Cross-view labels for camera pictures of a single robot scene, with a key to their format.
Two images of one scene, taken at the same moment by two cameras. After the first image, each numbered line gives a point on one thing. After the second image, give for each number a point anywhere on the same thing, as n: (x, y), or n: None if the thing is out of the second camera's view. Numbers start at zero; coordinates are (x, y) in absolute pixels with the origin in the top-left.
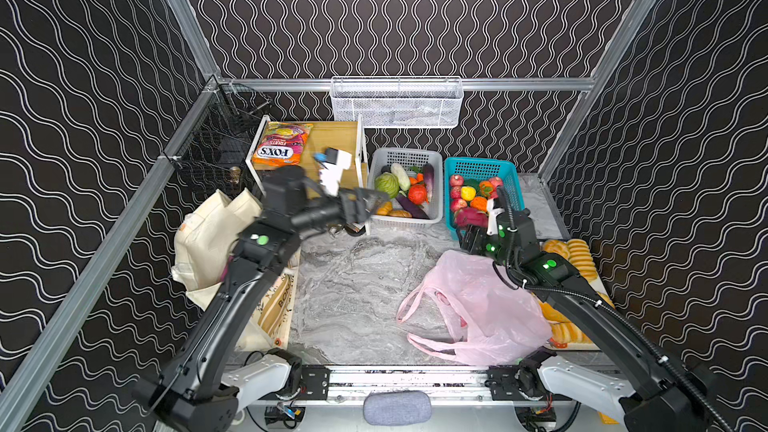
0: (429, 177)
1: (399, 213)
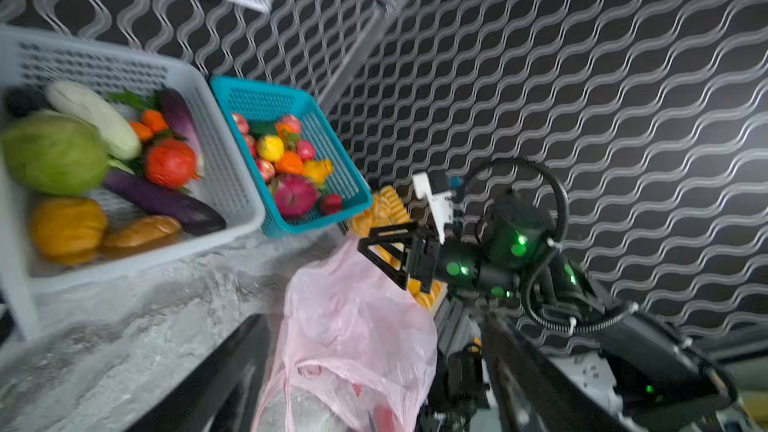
0: (191, 214)
1: (140, 230)
